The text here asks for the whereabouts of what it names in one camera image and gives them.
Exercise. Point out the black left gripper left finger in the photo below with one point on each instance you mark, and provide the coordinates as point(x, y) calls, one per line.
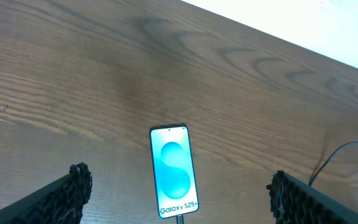
point(60, 202)

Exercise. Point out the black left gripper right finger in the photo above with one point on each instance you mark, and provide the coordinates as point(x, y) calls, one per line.
point(294, 202)

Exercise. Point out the blue Samsung Galaxy smartphone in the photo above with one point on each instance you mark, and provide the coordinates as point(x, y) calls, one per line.
point(174, 172)

